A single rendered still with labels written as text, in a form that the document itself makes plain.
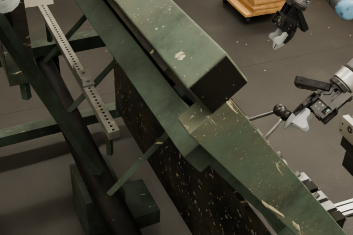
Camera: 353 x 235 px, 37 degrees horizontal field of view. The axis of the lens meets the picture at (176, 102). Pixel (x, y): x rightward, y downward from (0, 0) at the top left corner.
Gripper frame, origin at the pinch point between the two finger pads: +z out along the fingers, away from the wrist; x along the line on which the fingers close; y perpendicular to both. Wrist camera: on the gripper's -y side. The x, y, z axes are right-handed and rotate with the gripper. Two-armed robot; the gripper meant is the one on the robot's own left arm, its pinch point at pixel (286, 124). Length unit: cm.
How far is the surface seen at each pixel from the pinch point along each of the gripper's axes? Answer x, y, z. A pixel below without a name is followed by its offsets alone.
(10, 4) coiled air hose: -90, -20, 26
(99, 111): 37, -70, 53
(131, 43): -31, -39, 18
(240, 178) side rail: -37.9, 14.1, 18.5
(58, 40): 60, -134, 53
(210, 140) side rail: -54, 8, 17
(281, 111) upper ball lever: -14.4, 0.7, -0.5
